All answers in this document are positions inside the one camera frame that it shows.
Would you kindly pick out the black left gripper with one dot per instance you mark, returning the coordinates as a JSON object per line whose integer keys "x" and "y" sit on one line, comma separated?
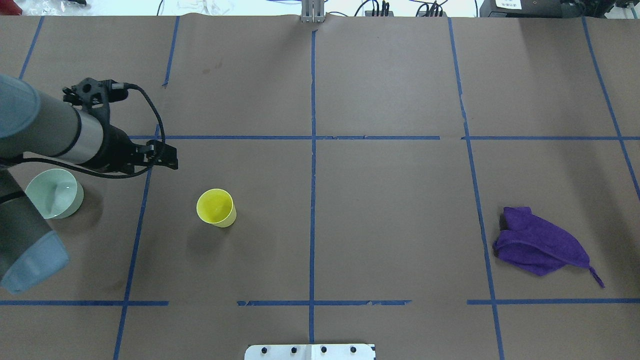
{"x": 116, "y": 146}

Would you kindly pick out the yellow plastic cup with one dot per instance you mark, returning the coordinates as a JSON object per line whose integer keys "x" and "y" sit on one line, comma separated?
{"x": 216, "y": 207}

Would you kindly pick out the light green ceramic bowl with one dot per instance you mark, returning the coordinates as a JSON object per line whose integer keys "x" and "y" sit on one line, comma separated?
{"x": 55, "y": 193}

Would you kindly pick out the purple cloth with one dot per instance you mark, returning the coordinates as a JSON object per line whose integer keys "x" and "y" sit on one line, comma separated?
{"x": 536, "y": 245}

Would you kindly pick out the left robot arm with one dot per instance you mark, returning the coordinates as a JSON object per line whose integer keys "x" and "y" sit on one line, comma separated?
{"x": 43, "y": 141}

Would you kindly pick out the black power strip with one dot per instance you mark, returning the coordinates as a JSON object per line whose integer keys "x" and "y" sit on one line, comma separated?
{"x": 376, "y": 9}

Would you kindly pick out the black device with label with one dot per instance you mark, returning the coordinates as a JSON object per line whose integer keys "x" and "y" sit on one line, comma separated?
{"x": 553, "y": 9}

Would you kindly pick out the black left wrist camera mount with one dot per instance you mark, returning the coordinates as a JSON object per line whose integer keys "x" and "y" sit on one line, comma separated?
{"x": 95, "y": 96}

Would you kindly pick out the aluminium frame post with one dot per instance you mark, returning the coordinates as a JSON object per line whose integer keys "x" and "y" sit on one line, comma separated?
{"x": 313, "y": 11}

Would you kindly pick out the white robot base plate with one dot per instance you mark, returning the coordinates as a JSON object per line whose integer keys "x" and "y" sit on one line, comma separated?
{"x": 329, "y": 351}

